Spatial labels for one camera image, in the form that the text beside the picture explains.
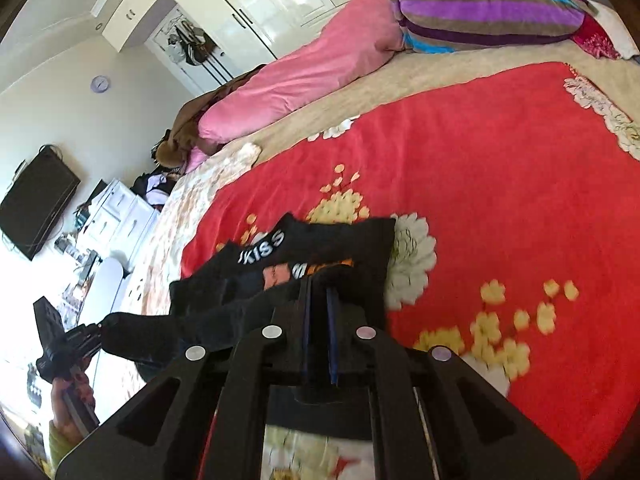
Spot white rounded chair back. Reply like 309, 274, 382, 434
92, 255, 132, 322

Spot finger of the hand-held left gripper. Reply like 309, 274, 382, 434
72, 323, 108, 361

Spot black long-sleeve shirt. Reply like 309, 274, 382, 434
102, 212, 398, 377

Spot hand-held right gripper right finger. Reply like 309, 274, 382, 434
324, 284, 582, 480

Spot white drawer cabinet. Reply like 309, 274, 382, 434
75, 177, 162, 282

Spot red patterned cushion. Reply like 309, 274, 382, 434
574, 14, 622, 61

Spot striped plush pillow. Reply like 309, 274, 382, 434
375, 0, 601, 56

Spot white cloth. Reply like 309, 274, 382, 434
594, 4, 640, 59

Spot peach floral bedsheet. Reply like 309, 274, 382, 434
127, 142, 264, 311

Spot black wall television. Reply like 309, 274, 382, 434
0, 146, 82, 262

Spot pile of dark clothes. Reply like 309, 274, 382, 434
131, 170, 177, 207

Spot white wardrobe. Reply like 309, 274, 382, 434
92, 0, 412, 97

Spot person's left hand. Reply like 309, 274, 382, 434
49, 355, 97, 447

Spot brown fur-trimmed coat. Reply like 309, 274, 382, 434
152, 65, 267, 167

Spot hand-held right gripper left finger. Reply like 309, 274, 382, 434
55, 276, 313, 480

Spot red and tan floral blanket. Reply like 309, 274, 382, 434
180, 35, 640, 480

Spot person's left forearm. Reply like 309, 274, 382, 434
45, 422, 89, 467

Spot bags hanging on wardrobe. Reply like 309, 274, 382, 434
166, 21, 222, 67

